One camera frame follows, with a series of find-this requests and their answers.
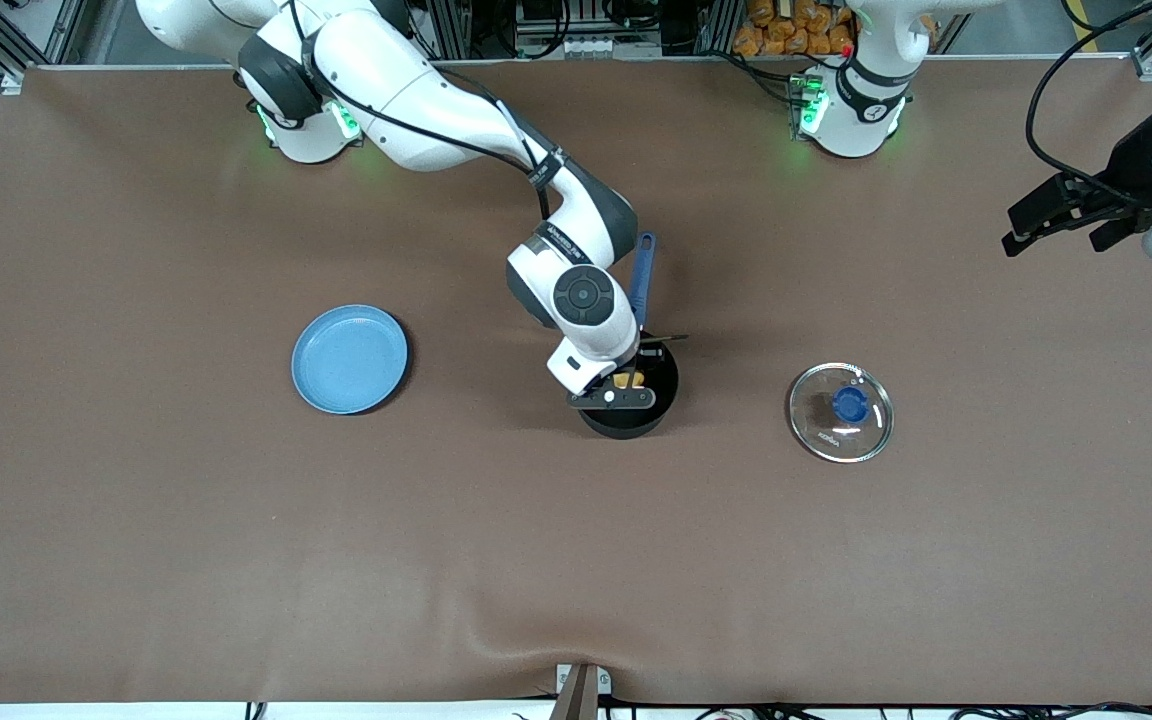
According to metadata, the glass lid with blue knob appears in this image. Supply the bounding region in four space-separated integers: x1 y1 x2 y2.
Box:
787 362 895 464

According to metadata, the brown table mat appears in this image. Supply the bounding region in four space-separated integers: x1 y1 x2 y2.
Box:
0 55 1152 706

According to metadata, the blue round plate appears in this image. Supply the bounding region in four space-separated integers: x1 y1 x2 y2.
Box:
291 304 409 416

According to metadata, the bag of orange items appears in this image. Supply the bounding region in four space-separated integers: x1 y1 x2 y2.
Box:
733 0 857 58

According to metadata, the aluminium rack with electronics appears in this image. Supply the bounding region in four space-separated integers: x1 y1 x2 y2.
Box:
426 0 737 59

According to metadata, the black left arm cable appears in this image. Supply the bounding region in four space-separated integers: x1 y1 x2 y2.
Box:
1026 0 1152 206

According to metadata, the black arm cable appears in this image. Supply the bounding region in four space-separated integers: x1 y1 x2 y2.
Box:
281 0 562 221
1026 0 1152 206

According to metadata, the black pot with blue handle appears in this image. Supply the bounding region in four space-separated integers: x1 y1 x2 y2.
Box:
576 232 682 441

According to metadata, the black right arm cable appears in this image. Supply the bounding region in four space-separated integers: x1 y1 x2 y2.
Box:
281 0 562 221

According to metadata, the metal camera stand post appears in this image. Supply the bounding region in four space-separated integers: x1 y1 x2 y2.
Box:
554 662 612 720

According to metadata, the black cable bundle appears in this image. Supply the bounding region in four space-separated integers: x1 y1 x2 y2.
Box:
696 703 1152 720

